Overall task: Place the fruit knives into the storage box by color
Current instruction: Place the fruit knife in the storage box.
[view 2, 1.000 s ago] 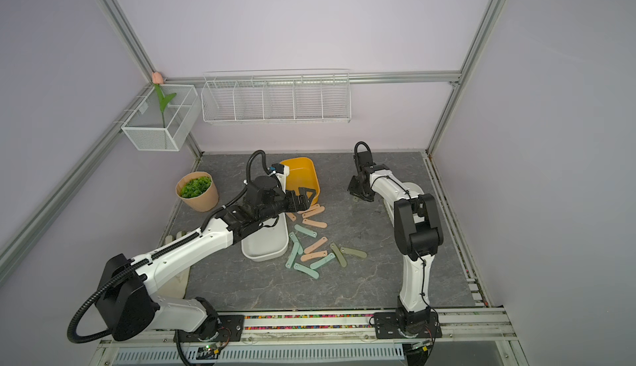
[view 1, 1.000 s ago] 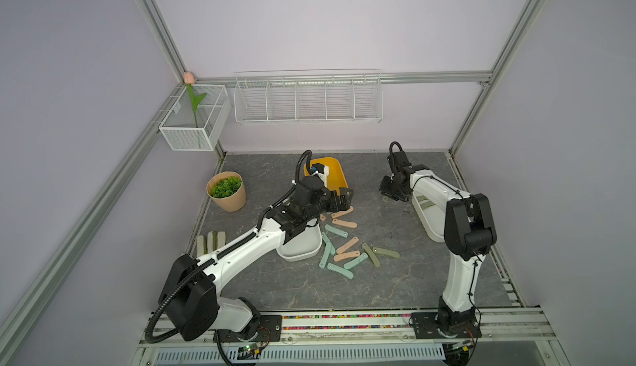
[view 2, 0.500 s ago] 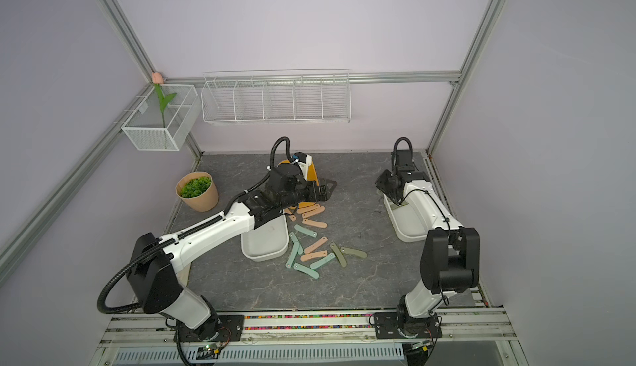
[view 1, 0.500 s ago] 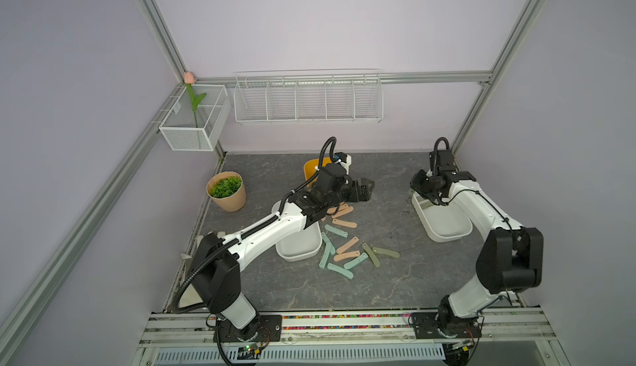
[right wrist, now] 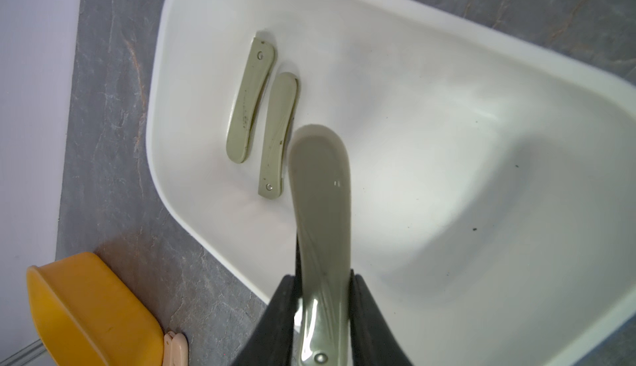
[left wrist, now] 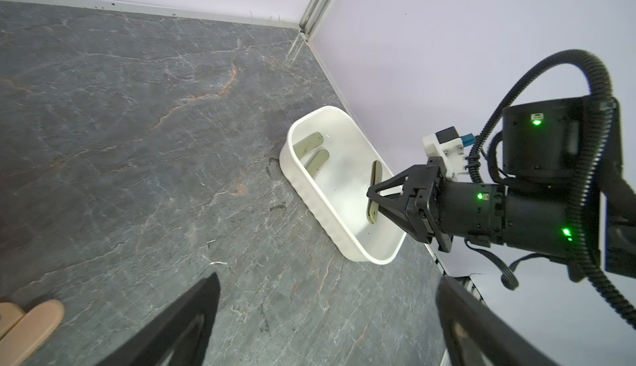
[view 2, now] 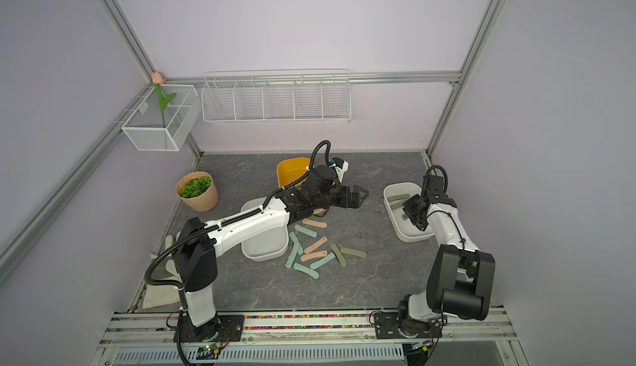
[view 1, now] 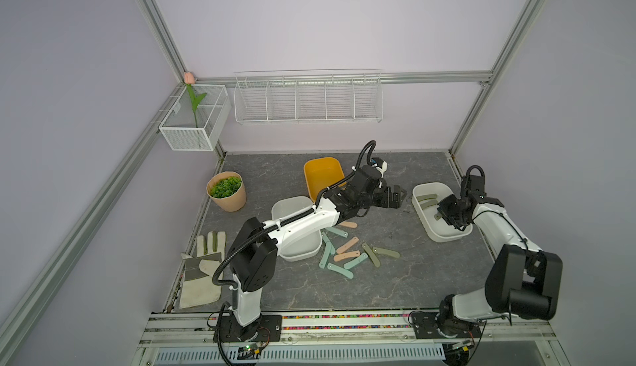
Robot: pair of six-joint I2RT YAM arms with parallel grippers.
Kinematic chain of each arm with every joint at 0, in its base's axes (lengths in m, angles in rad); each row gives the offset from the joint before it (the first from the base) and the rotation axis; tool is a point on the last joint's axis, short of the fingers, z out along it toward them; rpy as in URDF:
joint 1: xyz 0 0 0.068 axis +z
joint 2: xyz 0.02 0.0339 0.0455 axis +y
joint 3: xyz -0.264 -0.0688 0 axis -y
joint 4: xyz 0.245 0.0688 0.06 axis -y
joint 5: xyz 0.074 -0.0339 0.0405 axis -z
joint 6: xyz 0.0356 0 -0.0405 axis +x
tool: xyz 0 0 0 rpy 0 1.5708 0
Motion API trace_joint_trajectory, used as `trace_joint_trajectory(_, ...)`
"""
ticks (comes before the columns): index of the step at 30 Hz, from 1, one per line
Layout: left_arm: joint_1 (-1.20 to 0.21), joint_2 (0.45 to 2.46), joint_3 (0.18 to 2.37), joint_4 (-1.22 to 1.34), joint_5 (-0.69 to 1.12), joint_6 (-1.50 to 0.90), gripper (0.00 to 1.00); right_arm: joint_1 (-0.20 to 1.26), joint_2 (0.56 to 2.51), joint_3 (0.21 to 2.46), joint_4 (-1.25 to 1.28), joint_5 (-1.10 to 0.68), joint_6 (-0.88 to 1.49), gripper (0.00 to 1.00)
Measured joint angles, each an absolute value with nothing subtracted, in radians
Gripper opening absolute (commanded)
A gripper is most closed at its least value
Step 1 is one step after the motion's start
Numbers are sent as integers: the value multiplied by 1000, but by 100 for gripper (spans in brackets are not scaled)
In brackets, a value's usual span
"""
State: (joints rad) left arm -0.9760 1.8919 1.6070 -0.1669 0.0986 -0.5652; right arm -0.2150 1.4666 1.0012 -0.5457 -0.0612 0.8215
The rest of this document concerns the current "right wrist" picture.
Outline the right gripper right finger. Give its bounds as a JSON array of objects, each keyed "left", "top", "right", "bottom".
[{"left": 349, "top": 271, "right": 412, "bottom": 366}]

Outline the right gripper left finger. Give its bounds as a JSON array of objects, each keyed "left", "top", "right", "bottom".
[{"left": 232, "top": 275, "right": 301, "bottom": 365}]

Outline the pink knife top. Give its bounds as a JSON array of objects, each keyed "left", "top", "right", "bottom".
[{"left": 162, "top": 331, "right": 189, "bottom": 366}]

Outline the olive knife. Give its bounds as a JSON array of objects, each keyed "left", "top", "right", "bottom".
[
  {"left": 226, "top": 36, "right": 277, "bottom": 164},
  {"left": 258, "top": 72, "right": 299, "bottom": 200},
  {"left": 288, "top": 124, "right": 351, "bottom": 365}
]

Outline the yellow storage box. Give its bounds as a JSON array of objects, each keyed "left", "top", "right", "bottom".
[{"left": 26, "top": 253, "right": 164, "bottom": 365}]

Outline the white storage box right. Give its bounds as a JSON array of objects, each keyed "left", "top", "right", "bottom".
[{"left": 147, "top": 0, "right": 635, "bottom": 365}]

